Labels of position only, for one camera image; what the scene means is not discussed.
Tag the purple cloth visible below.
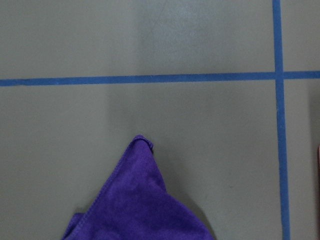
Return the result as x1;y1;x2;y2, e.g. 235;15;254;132
63;135;212;240

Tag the pink plastic bin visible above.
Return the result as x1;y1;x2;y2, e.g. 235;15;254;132
317;145;320;181

